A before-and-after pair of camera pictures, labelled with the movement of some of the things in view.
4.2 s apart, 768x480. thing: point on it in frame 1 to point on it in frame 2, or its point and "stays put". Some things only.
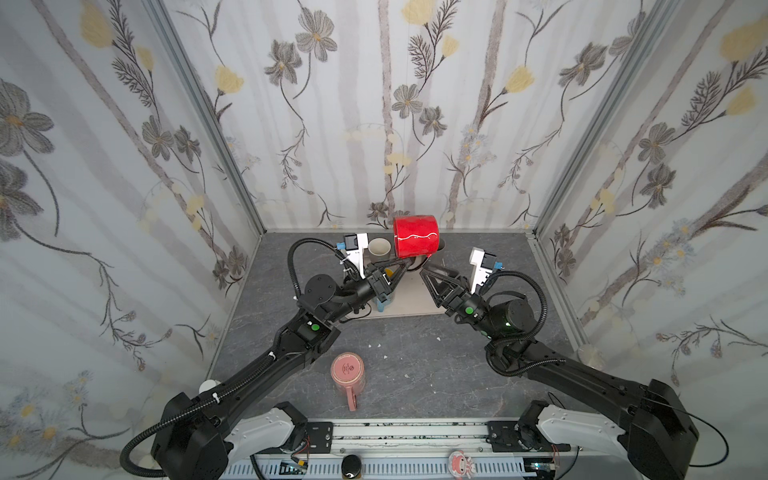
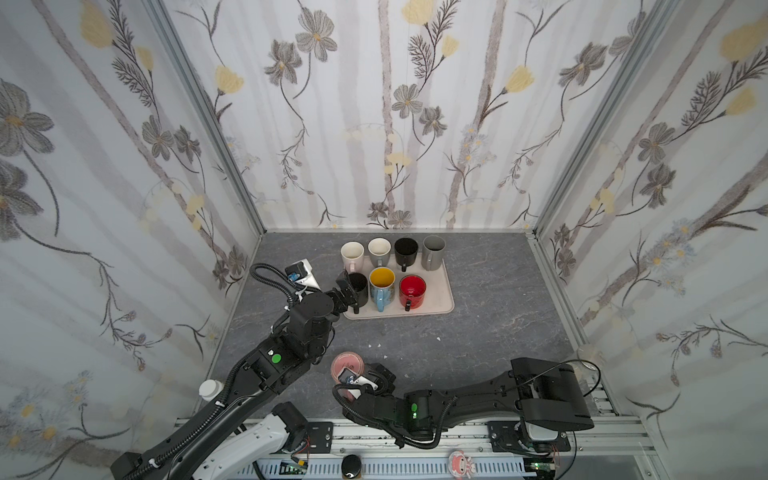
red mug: [416, 236] to [412, 289]
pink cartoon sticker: [459, 465] stays put
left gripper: [383, 286] to [344, 286]
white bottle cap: [208, 384] stays put
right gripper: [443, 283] to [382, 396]
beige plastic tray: [411, 296] stays put
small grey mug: [379, 249] stays put
